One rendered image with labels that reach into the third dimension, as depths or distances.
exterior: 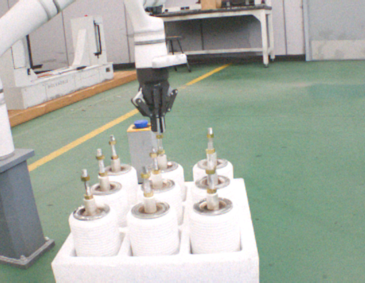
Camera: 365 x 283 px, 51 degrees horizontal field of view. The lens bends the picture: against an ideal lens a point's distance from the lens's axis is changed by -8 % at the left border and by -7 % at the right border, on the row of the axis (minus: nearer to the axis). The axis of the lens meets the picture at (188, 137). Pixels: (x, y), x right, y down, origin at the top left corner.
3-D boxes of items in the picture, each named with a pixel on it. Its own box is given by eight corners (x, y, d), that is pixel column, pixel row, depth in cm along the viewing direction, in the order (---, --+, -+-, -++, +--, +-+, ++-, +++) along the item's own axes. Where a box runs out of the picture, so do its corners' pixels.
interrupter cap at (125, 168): (126, 176, 96) (126, 174, 95) (97, 177, 97) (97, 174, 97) (135, 165, 103) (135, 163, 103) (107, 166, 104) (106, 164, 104)
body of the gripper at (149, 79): (155, 60, 97) (158, 98, 100) (127, 65, 92) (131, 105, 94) (176, 60, 92) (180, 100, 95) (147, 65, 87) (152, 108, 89)
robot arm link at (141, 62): (158, 69, 84) (155, 39, 82) (126, 68, 92) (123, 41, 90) (189, 63, 90) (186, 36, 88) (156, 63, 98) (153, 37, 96)
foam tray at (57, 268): (70, 334, 77) (50, 263, 72) (110, 242, 114) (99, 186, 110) (258, 331, 74) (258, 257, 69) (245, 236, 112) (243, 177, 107)
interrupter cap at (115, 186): (85, 197, 85) (84, 194, 85) (94, 184, 92) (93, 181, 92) (118, 196, 85) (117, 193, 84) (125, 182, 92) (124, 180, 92)
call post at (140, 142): (141, 232, 120) (126, 131, 111) (144, 221, 126) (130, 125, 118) (164, 231, 119) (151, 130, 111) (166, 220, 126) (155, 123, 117)
